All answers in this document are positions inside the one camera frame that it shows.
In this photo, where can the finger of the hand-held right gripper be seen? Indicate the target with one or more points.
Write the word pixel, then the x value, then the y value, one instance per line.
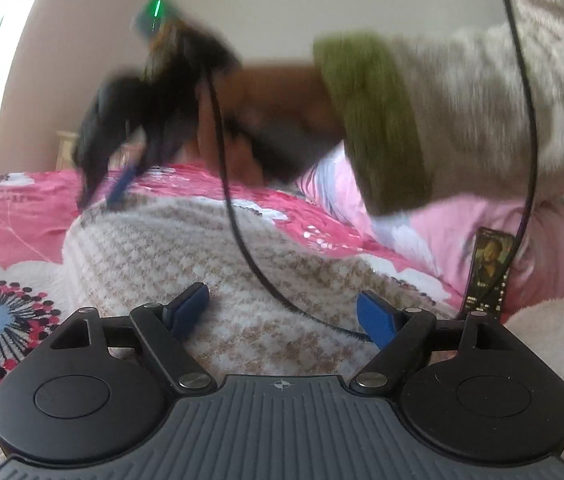
pixel 99 125
pixel 124 185

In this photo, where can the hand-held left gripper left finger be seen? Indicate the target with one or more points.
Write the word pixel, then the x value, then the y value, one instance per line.
pixel 189 307

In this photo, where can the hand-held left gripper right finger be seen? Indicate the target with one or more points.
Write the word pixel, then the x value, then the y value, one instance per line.
pixel 377 317

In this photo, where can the beige checked knit cardigan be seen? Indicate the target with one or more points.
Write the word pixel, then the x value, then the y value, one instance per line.
pixel 287 280

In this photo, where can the person's right forearm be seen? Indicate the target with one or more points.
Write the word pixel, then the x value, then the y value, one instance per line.
pixel 462 110

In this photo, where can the person's right hand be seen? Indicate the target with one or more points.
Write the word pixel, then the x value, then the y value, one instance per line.
pixel 272 95

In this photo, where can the cream nightstand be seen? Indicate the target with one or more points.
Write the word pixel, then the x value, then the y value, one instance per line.
pixel 68 150

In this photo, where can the pink floral blanket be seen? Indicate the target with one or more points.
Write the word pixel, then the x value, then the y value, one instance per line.
pixel 12 210

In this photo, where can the black smartphone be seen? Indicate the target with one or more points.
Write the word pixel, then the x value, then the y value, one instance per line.
pixel 489 270

